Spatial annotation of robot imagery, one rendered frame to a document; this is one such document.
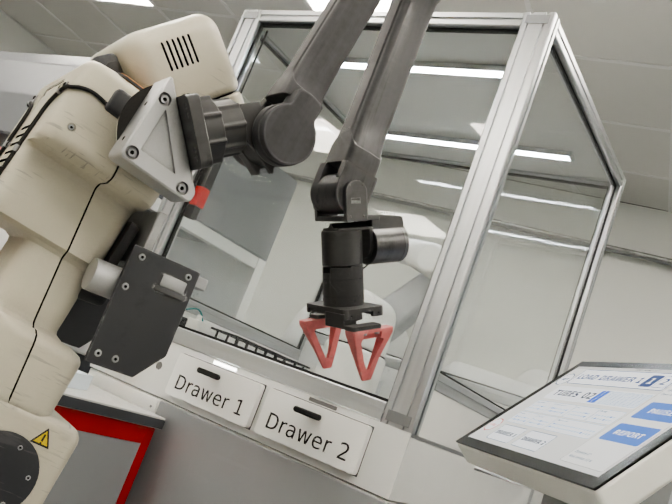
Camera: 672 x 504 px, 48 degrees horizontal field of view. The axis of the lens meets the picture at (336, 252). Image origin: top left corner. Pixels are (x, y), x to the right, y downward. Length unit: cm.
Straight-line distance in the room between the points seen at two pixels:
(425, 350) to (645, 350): 336
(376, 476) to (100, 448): 67
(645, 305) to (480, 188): 333
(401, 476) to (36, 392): 90
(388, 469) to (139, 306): 82
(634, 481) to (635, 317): 396
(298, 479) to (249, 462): 14
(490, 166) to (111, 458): 114
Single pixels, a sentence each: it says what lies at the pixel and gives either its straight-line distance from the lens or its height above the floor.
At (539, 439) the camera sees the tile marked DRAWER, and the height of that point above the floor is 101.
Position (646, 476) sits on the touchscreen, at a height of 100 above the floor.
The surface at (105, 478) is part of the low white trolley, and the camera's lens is 197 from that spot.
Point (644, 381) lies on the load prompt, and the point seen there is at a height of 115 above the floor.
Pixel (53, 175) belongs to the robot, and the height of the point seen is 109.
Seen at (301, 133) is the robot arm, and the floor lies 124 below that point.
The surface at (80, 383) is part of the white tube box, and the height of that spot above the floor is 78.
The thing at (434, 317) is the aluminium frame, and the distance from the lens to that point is 169.
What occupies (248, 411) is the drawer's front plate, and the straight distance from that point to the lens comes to 186.
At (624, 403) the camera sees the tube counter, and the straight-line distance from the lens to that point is 127.
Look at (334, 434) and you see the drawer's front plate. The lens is 172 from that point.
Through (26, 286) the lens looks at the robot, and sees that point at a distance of 104.
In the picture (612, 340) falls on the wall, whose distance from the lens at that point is 496.
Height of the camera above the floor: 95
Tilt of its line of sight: 11 degrees up
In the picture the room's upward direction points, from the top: 21 degrees clockwise
